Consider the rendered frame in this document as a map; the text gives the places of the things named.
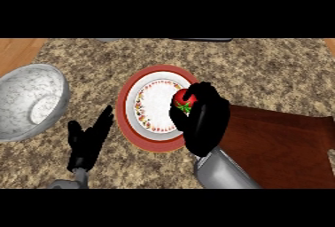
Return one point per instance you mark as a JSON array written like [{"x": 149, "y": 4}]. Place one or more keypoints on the red tomato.
[{"x": 183, "y": 100}]

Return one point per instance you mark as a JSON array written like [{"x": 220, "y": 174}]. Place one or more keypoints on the dark flat appliance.
[{"x": 201, "y": 39}]

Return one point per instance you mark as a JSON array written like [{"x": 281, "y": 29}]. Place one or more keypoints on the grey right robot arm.
[{"x": 225, "y": 173}]

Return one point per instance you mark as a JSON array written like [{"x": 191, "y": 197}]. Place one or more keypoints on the white marbled bowl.
[{"x": 30, "y": 100}]

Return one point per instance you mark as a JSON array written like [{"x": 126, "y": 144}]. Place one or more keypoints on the grey flat object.
[{"x": 107, "y": 39}]

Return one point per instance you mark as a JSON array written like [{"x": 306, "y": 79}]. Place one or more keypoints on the dark brown wooden tray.
[{"x": 279, "y": 147}]

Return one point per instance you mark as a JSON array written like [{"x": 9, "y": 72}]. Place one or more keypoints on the red-rimmed white plate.
[{"x": 152, "y": 109}]

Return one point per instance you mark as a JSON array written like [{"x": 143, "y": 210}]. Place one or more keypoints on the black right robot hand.
[{"x": 205, "y": 127}]

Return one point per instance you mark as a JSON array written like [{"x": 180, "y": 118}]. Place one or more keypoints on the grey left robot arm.
[{"x": 71, "y": 181}]

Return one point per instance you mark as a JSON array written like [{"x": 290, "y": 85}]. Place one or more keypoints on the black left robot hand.
[{"x": 87, "y": 142}]

